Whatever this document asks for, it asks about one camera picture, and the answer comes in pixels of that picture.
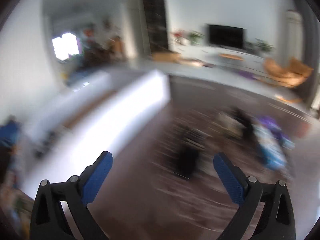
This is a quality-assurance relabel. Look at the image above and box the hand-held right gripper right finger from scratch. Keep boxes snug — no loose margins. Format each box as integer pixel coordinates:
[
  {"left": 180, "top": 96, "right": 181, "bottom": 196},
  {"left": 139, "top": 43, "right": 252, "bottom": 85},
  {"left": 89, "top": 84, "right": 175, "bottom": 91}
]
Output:
[{"left": 213, "top": 152, "right": 296, "bottom": 240}]

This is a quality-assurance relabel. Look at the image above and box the orange lounge chair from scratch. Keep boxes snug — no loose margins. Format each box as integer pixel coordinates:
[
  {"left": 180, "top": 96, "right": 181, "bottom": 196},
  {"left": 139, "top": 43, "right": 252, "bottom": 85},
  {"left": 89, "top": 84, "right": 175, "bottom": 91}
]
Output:
[{"left": 260, "top": 57, "right": 314, "bottom": 89}]

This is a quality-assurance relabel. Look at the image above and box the dark bookshelf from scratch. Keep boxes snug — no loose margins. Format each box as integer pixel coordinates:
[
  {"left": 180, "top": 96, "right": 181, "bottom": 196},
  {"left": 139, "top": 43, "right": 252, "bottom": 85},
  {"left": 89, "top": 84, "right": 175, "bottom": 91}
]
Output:
[{"left": 140, "top": 0, "right": 169, "bottom": 54}]

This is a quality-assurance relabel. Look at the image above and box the purple toy wand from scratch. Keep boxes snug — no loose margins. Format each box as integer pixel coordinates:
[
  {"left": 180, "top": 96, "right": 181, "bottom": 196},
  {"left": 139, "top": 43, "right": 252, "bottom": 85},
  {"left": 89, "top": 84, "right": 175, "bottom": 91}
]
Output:
[{"left": 257, "top": 116, "right": 295, "bottom": 150}]

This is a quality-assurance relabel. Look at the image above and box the cardboard box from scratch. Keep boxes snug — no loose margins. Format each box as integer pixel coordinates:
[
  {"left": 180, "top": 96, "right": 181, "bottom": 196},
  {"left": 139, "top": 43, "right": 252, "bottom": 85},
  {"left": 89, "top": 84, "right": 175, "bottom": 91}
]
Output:
[{"left": 151, "top": 52, "right": 182, "bottom": 62}]

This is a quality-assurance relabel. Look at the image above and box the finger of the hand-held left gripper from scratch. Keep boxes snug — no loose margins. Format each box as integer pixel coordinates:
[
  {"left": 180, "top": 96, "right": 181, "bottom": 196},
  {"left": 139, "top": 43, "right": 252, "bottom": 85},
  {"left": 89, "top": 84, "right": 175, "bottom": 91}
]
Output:
[{"left": 0, "top": 121, "right": 20, "bottom": 149}]

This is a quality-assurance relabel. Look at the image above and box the leafy potted plant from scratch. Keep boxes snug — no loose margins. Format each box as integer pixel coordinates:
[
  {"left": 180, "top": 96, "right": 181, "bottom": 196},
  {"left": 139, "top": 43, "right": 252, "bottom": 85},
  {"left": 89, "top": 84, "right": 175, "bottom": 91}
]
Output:
[{"left": 189, "top": 31, "right": 204, "bottom": 46}]

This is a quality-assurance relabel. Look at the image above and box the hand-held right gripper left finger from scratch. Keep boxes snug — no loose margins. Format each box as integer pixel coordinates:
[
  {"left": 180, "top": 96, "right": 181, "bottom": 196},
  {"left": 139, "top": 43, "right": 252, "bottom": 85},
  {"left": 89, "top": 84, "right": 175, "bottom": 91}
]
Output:
[{"left": 29, "top": 151, "right": 113, "bottom": 240}]

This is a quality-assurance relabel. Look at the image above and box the white television cabinet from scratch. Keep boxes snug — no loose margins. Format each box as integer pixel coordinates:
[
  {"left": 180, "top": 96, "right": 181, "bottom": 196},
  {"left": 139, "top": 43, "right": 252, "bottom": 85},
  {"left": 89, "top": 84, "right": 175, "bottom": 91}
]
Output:
[{"left": 172, "top": 44, "right": 269, "bottom": 74}]

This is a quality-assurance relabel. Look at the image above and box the wooden bench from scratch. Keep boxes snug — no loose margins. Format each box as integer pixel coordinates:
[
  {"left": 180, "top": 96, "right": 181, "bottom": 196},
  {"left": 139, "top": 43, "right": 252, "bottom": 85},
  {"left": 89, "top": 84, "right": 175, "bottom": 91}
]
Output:
[{"left": 219, "top": 53, "right": 244, "bottom": 62}]

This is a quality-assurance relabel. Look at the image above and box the red flower arrangement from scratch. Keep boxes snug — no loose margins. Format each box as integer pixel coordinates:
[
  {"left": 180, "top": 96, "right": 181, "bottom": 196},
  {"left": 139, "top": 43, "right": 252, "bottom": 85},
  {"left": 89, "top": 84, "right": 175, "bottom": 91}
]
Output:
[{"left": 172, "top": 30, "right": 185, "bottom": 44}]

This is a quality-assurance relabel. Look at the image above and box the black fluffy hair claw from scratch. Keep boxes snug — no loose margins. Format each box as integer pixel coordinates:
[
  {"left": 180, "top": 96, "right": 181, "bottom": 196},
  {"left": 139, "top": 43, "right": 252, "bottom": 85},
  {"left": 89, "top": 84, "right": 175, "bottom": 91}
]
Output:
[{"left": 231, "top": 107, "right": 258, "bottom": 145}]

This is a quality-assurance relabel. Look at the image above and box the blue and white box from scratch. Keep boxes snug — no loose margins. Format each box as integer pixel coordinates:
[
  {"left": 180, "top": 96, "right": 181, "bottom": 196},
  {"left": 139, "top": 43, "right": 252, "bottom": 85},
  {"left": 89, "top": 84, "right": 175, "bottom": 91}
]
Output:
[{"left": 256, "top": 127, "right": 288, "bottom": 172}]

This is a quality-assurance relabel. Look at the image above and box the black television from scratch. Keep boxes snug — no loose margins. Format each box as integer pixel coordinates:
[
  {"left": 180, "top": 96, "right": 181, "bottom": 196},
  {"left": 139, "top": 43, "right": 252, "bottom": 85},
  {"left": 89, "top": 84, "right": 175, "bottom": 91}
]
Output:
[{"left": 206, "top": 24, "right": 247, "bottom": 50}]

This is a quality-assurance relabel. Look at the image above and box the dark patterned desktop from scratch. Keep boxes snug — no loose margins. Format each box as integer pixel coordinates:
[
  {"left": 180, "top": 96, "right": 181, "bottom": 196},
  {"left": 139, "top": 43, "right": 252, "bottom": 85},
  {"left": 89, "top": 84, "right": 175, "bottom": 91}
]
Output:
[{"left": 85, "top": 76, "right": 320, "bottom": 240}]

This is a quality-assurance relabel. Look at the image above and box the white storage box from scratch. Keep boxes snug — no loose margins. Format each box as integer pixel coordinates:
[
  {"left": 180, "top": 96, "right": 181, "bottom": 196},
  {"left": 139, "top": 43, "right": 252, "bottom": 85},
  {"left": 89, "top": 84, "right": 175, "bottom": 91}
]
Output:
[{"left": 15, "top": 69, "right": 172, "bottom": 200}]

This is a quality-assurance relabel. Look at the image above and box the black box with white pictograms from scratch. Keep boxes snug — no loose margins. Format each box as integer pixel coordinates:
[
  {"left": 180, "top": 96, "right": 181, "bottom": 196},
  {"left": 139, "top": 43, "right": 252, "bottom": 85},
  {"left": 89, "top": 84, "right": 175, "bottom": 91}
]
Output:
[{"left": 172, "top": 125, "right": 208, "bottom": 180}]

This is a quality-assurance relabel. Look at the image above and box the large potted plant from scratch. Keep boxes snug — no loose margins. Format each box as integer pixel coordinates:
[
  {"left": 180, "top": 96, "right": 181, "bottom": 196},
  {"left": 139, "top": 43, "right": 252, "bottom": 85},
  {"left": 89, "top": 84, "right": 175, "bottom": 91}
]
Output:
[{"left": 255, "top": 39, "right": 274, "bottom": 53}]

